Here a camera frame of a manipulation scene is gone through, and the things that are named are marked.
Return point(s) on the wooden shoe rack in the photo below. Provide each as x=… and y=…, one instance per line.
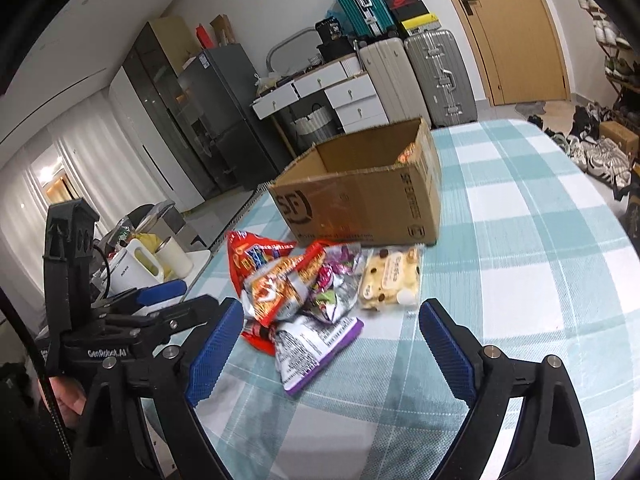
x=621, y=63

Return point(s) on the small cardboard box on floor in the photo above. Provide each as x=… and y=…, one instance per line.
x=626, y=140

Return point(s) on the checkered teal tablecloth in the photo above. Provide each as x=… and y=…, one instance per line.
x=529, y=258

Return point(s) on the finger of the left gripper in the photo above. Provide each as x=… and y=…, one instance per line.
x=165, y=321
x=158, y=293

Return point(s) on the orange silver snack bag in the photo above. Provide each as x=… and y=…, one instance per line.
x=277, y=290

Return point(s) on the red chip bag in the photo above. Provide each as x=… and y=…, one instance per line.
x=248, y=253

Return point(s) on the silver suitcase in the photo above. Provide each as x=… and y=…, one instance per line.
x=441, y=74

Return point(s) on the dark glass cabinet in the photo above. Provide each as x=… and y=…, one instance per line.
x=153, y=66

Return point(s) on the teal suitcase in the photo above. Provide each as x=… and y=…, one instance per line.
x=370, y=19

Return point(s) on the cream tumbler cup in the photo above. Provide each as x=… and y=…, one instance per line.
x=174, y=260

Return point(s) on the black box on desk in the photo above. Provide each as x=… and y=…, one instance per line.
x=335, y=43

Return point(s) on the wooden door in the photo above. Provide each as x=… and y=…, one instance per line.
x=516, y=48

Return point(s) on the clear bread pastry pack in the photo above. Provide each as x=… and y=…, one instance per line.
x=391, y=278

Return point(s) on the cardboard SF box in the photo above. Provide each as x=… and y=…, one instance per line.
x=351, y=189

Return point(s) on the purple silver snack bag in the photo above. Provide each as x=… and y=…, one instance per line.
x=305, y=346

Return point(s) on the person's left hand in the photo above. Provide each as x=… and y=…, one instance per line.
x=71, y=399

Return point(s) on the white drawer desk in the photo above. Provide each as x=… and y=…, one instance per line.
x=342, y=88

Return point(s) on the woven laundry basket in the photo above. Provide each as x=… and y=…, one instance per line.
x=312, y=124

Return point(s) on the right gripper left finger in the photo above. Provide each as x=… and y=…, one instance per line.
x=207, y=348

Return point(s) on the white curtain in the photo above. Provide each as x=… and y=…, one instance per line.
x=103, y=164

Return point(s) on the beige suitcase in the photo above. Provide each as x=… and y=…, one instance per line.
x=394, y=80

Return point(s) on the stacked shoe boxes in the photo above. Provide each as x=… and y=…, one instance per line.
x=412, y=17

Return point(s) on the purple candy bag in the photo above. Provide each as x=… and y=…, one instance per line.
x=336, y=287

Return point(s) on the black refrigerator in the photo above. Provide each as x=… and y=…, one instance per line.
x=221, y=83

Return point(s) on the white electric kettle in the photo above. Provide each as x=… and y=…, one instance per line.
x=134, y=266

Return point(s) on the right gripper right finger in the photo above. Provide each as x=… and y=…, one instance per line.
x=455, y=350

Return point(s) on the white orange noodle snack bag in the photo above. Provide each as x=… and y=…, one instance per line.
x=407, y=154

